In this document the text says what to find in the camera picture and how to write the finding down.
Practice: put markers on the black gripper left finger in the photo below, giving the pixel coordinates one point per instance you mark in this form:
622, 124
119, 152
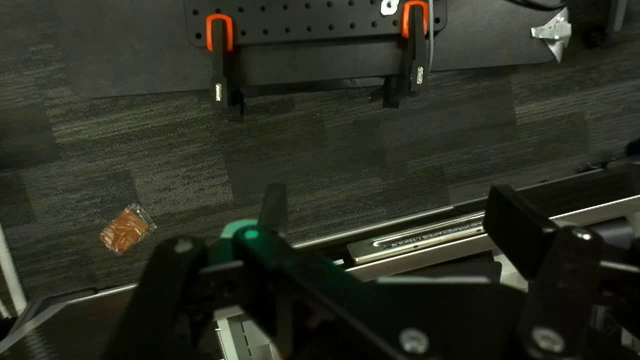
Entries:
189, 281

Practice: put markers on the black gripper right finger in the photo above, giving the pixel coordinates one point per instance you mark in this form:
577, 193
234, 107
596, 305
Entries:
570, 278

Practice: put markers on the green plastic object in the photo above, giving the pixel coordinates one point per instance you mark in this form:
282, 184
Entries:
244, 229

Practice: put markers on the orange plastic wrapper on floor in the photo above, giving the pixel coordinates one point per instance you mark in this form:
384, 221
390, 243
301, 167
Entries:
127, 229

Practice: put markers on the right orange black clamp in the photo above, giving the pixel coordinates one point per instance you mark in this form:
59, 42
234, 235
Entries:
416, 38

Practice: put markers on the orange black clamp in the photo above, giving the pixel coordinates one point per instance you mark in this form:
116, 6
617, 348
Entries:
416, 38
218, 38

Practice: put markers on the left orange black clamp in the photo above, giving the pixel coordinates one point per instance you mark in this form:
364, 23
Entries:
218, 38

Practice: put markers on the black perforated board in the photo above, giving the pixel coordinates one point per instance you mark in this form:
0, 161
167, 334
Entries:
257, 23

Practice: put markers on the metal drawer slide rail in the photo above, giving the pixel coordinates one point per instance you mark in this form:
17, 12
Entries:
411, 239

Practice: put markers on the white metal frame leg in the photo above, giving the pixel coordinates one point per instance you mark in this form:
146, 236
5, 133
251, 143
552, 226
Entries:
10, 276

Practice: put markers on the silver metal bracket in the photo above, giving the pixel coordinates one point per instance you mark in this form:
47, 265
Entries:
556, 35

